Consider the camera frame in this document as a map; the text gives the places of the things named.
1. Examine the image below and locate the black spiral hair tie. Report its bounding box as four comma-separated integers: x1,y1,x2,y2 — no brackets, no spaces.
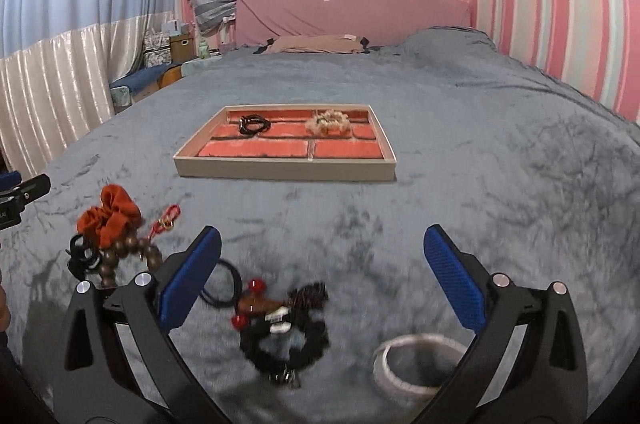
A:
66,232,104,281

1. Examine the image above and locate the pink bed headboard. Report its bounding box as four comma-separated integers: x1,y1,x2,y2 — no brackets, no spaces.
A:
234,0,471,46

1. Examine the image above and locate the white strap gold wristwatch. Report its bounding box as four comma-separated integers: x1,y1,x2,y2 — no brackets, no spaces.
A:
372,333,466,402

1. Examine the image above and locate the beige pillow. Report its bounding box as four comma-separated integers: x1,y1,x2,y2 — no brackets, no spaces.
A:
254,34,369,55

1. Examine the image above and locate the black tie with red cherries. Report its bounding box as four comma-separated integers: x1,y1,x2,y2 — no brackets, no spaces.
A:
200,259,288,331

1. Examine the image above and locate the black beaded bow hair tie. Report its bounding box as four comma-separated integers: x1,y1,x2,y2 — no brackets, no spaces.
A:
238,281,332,387

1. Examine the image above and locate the grey plush bed blanket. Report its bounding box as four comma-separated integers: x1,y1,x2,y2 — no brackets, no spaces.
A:
1,29,639,423

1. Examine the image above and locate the black coil hair tie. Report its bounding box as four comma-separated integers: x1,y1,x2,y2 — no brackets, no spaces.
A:
237,113,272,137

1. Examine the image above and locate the red cord gold charm bracelet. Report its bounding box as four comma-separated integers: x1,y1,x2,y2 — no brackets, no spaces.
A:
148,203,182,241

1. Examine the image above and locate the brown wooden bead bracelet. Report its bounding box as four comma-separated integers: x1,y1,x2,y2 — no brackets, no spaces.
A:
98,231,164,289

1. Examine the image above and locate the orange fabric scrunchie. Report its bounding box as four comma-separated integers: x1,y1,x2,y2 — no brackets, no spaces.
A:
76,184,142,249

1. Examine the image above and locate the beige jewelry tray red lining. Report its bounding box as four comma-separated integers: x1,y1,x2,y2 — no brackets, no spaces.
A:
174,104,397,183

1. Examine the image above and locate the brown storage box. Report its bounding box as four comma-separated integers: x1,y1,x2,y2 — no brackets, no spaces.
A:
169,34,196,64

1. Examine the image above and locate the cream floral scrunchie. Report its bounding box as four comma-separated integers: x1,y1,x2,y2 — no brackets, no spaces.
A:
305,109,352,136

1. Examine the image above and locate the white sheer curtain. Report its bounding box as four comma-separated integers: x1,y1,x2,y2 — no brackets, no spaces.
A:
1,12,175,176

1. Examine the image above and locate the blue cushioned bench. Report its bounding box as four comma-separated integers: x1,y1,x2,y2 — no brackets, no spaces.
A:
110,64,181,111

